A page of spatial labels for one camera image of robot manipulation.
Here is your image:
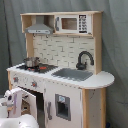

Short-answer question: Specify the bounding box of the black toy stovetop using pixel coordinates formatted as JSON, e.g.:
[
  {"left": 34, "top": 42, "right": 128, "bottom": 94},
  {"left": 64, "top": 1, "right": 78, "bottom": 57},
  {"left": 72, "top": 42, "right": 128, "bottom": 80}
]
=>
[{"left": 19, "top": 64, "right": 56, "bottom": 73}]

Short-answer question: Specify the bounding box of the black toy faucet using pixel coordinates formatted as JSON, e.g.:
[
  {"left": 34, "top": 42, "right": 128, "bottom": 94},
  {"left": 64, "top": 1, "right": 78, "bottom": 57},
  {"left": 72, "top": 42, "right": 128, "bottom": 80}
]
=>
[{"left": 76, "top": 51, "right": 94, "bottom": 70}]

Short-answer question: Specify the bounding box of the white microwave door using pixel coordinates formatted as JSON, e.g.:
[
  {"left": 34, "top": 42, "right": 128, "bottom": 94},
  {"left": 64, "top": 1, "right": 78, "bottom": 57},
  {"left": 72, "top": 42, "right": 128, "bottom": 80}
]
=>
[{"left": 55, "top": 14, "right": 92, "bottom": 34}]

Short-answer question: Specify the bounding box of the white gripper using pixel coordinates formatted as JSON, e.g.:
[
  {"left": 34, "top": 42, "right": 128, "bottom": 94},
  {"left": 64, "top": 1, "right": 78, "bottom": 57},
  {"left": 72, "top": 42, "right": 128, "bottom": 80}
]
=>
[{"left": 0, "top": 88, "right": 22, "bottom": 118}]

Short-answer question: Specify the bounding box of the grey range hood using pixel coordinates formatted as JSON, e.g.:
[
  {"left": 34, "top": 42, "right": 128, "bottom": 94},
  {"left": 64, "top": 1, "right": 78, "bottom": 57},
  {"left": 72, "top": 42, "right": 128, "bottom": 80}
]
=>
[{"left": 25, "top": 16, "right": 53, "bottom": 34}]

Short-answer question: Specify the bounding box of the grey toy sink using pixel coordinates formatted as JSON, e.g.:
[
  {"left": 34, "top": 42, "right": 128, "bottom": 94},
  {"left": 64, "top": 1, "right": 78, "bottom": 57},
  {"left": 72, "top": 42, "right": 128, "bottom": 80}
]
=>
[{"left": 53, "top": 68, "right": 93, "bottom": 81}]

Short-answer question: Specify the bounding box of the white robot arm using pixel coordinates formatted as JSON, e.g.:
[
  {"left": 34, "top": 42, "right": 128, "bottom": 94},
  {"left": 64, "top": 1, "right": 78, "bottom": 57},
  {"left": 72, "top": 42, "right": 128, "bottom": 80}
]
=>
[{"left": 0, "top": 88, "right": 39, "bottom": 128}]

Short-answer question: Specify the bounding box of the white oven door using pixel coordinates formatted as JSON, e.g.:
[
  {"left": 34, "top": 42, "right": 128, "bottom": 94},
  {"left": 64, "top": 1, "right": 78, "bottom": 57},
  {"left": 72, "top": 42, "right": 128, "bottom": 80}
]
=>
[{"left": 21, "top": 89, "right": 37, "bottom": 118}]

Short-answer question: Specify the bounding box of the wooden toy kitchen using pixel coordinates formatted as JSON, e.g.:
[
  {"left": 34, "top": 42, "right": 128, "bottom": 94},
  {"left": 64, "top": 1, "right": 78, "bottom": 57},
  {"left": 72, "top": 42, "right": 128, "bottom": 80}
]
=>
[{"left": 8, "top": 11, "right": 114, "bottom": 128}]

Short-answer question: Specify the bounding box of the small metal pot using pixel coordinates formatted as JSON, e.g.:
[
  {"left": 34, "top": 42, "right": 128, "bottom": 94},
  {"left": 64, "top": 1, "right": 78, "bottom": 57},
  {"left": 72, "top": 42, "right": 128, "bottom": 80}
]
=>
[{"left": 24, "top": 57, "right": 40, "bottom": 67}]

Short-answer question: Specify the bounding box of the red right stove knob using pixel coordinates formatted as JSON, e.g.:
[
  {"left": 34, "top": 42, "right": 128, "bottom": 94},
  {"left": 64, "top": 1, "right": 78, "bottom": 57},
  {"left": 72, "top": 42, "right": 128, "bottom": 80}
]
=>
[{"left": 31, "top": 81, "right": 37, "bottom": 87}]

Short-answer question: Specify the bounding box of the white cabinet door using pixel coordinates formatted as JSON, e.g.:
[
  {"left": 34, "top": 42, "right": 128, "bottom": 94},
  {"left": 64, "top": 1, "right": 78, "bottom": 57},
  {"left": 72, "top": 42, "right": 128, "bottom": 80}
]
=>
[{"left": 44, "top": 82, "right": 82, "bottom": 128}]

